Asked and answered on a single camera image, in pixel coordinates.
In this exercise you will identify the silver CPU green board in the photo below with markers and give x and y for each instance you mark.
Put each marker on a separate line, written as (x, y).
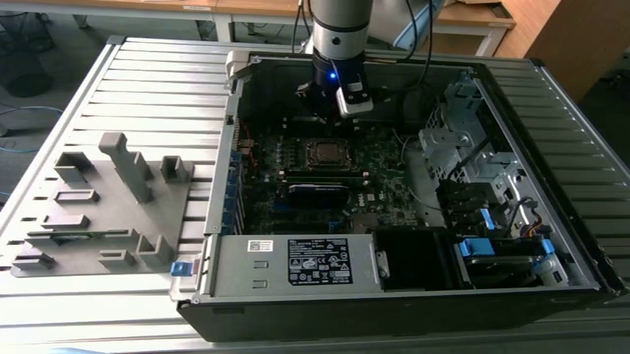
(331, 152)

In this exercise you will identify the black RAM slot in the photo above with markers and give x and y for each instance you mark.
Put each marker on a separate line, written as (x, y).
(300, 180)
(300, 173)

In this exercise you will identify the silver port block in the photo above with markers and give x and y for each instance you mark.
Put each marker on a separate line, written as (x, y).
(246, 144)

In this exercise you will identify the silver metal drive cage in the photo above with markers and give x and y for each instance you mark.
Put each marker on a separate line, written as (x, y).
(438, 140)

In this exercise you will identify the green motherboard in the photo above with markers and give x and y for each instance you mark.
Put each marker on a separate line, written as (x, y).
(394, 184)

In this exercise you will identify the black graphics card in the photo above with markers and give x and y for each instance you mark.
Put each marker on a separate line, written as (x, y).
(316, 199)

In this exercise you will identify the dark chipset heatsink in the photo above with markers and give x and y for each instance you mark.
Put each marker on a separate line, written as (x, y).
(365, 220)

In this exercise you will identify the black plastic fan housing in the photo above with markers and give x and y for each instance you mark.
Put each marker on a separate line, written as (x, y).
(413, 262)

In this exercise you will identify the wooden cabinet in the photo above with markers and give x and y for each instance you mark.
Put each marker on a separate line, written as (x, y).
(581, 44)

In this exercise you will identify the grey power supply unit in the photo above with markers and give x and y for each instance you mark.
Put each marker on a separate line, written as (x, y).
(231, 265)

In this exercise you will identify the grey parts rack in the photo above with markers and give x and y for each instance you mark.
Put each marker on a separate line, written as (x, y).
(114, 221)

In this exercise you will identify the blue case latch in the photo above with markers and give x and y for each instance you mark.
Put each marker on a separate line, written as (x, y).
(180, 269)

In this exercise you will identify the round black bin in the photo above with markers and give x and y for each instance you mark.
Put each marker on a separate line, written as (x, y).
(27, 85)

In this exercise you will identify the black hard disk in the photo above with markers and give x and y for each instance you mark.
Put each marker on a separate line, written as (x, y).
(497, 271)

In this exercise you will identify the black PC case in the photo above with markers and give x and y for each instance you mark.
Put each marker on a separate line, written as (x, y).
(344, 321)

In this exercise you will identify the green RAM stick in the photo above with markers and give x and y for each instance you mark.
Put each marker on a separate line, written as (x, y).
(74, 237)

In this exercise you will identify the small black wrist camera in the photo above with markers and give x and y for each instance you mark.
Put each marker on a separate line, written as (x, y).
(307, 91)

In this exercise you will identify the silver white wrist camera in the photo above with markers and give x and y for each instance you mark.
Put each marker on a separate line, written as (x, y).
(355, 107)

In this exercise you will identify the wooden desk white frame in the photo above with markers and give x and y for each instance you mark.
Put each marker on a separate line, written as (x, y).
(473, 18)
(98, 3)

